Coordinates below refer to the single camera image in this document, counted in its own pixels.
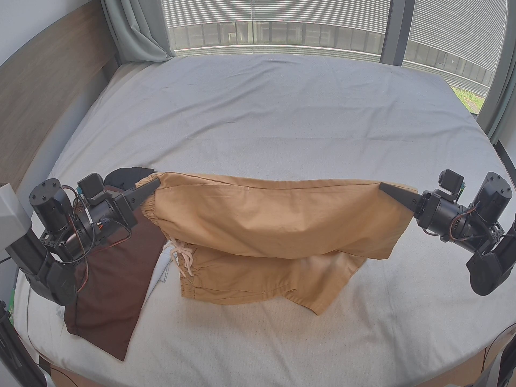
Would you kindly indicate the brown garment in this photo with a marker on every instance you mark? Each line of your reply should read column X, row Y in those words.
column 113, row 288

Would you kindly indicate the white garment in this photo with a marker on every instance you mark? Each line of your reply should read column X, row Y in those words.
column 161, row 272

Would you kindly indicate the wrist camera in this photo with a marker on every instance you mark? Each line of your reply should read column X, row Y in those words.
column 92, row 188
column 449, row 182

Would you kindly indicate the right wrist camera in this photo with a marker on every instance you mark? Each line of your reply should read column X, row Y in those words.
column 449, row 182

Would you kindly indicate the window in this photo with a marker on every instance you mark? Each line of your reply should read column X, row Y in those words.
column 302, row 10

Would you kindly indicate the bed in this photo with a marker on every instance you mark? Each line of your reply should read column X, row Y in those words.
column 282, row 115

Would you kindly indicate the black garment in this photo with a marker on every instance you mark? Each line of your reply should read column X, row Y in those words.
column 125, row 177

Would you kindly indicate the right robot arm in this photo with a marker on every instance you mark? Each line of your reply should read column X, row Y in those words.
column 492, row 200

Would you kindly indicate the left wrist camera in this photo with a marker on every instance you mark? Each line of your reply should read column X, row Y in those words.
column 92, row 188

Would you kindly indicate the grey-green curtain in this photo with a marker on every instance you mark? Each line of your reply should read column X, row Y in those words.
column 504, row 75
column 129, row 22

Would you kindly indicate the tan shorts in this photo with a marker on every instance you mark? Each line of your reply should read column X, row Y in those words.
column 262, row 216

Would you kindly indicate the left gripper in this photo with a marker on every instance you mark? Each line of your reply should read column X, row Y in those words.
column 109, row 214

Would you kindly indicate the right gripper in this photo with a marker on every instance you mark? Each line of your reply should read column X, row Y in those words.
column 439, row 214

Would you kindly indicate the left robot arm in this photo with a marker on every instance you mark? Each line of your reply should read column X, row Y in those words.
column 48, row 200

